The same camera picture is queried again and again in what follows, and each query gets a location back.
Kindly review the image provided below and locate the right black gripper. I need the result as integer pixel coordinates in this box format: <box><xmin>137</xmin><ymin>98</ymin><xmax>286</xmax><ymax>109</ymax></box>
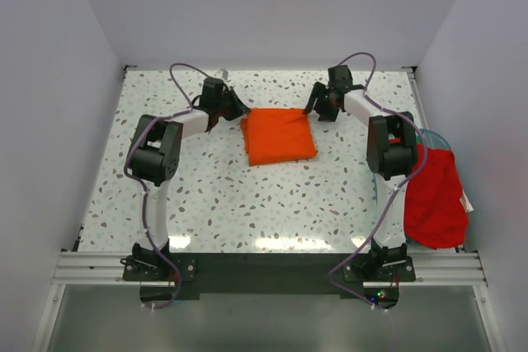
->
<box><xmin>304</xmin><ymin>82</ymin><xmax>340</xmax><ymax>122</ymax></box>

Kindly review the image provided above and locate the orange t shirt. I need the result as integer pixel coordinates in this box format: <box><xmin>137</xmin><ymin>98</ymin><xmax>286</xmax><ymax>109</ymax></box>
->
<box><xmin>240</xmin><ymin>108</ymin><xmax>317</xmax><ymax>167</ymax></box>

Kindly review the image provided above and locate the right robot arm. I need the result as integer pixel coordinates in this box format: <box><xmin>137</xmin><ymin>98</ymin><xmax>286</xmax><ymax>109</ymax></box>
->
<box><xmin>304</xmin><ymin>64</ymin><xmax>419</xmax><ymax>280</ymax></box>

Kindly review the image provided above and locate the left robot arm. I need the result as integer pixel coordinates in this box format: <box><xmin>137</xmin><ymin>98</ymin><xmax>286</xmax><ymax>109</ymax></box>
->
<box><xmin>124</xmin><ymin>77</ymin><xmax>251</xmax><ymax>279</ymax></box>

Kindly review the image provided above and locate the clear blue plastic bin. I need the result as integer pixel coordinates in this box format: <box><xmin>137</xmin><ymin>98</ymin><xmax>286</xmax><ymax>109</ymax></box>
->
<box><xmin>370</xmin><ymin>128</ymin><xmax>450</xmax><ymax>246</ymax></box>

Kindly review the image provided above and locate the red t shirt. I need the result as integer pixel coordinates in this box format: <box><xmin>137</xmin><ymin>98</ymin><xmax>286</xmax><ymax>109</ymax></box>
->
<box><xmin>403</xmin><ymin>144</ymin><xmax>469</xmax><ymax>249</ymax></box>

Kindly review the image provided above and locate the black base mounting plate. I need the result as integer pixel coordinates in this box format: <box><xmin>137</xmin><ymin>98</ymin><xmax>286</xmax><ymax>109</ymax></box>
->
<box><xmin>120</xmin><ymin>253</ymin><xmax>417</xmax><ymax>308</ymax></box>

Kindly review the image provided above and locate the white paper sheet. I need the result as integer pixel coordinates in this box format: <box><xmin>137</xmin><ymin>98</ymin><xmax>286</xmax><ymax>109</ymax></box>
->
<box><xmin>460</xmin><ymin>190</ymin><xmax>474</xmax><ymax>213</ymax></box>

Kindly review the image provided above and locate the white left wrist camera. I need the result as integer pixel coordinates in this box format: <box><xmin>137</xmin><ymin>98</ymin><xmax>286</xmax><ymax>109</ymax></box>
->
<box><xmin>219</xmin><ymin>68</ymin><xmax>229</xmax><ymax>81</ymax></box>

